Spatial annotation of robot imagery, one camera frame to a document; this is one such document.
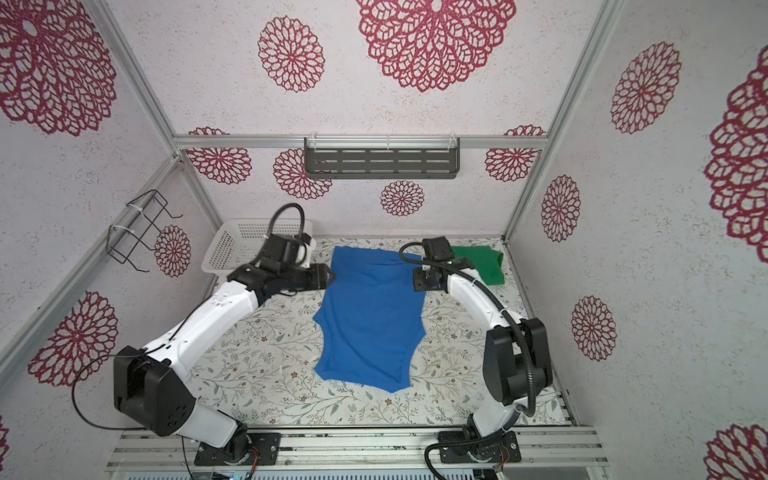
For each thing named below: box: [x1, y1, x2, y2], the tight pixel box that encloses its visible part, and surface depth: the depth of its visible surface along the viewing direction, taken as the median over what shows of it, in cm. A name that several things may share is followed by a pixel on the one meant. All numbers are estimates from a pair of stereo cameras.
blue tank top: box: [312, 246, 426, 392], surface depth 94 cm
